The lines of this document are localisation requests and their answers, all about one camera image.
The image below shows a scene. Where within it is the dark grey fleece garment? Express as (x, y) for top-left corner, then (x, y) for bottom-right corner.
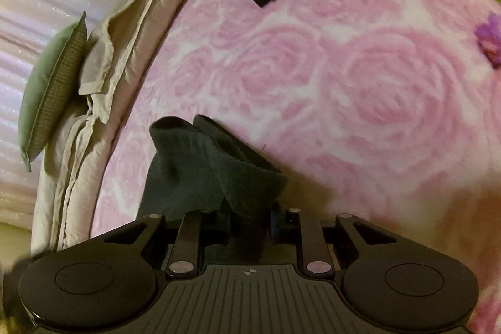
(135, 115), (289, 265)

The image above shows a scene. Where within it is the grey textured pillow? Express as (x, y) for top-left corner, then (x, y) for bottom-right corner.
(19, 11), (89, 173)

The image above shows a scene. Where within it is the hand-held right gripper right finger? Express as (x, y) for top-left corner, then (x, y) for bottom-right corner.
(270, 208), (399, 278)

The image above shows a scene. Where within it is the pale folded bedding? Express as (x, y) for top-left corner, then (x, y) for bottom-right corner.
(30, 0), (207, 253)

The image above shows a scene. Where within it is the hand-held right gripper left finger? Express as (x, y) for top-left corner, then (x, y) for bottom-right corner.
(94, 211), (214, 278)

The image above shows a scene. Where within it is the pink rose blanket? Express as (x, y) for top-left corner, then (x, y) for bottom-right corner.
(92, 0), (501, 334)

